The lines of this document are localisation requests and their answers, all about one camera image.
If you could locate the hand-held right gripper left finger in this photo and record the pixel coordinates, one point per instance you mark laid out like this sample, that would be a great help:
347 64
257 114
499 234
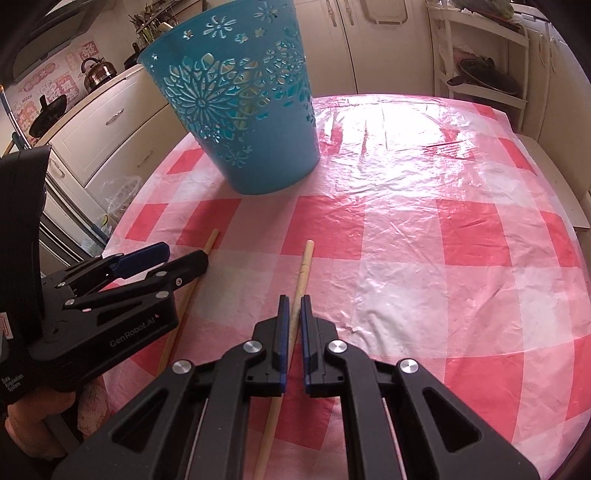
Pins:
284 341

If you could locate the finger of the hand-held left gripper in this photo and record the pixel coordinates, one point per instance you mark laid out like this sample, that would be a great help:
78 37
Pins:
143 258
184 270

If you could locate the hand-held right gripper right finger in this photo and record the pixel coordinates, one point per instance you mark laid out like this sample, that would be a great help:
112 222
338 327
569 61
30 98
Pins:
307 341

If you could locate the beige wooden chopstick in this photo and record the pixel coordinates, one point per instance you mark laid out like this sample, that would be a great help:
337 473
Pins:
176 330
304 267

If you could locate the blue perforated plastic basket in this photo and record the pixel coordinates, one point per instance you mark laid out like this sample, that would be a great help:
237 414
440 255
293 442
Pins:
277 152

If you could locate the person's left hand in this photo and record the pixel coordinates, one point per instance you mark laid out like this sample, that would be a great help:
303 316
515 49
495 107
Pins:
32 417

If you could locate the floral bin with plastic bag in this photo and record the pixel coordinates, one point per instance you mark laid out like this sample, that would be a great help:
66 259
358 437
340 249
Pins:
122 198

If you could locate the stainless steel appliance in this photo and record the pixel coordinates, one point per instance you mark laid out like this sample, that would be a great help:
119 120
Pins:
60 230

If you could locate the red checkered plastic tablecloth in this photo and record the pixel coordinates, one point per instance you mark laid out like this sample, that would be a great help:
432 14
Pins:
415 300

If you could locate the cream kitchen counter cabinets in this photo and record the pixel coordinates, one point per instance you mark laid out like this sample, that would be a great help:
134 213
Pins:
115 115

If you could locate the black wok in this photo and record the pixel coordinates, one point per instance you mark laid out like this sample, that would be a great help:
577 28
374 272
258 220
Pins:
48 117

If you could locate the metal kettle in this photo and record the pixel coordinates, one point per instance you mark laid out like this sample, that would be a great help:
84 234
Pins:
99 76

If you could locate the kitchen utensil rack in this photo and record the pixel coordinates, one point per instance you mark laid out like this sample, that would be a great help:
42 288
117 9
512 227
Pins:
152 27

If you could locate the range hood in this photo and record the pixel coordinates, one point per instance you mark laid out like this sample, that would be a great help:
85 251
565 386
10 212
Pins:
51 37

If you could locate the white shelf rack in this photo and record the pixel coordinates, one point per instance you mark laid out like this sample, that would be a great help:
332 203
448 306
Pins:
489 102

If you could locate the tall cream cabinet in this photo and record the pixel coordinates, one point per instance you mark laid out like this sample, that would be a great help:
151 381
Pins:
392 46

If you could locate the black pan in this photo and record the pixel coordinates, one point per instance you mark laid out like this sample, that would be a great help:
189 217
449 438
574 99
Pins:
485 81

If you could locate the cream panelled cabinets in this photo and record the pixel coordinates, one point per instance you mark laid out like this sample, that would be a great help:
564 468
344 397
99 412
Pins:
563 92

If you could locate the pink wall stickers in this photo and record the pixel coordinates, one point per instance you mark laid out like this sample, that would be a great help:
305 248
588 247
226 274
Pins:
69 87

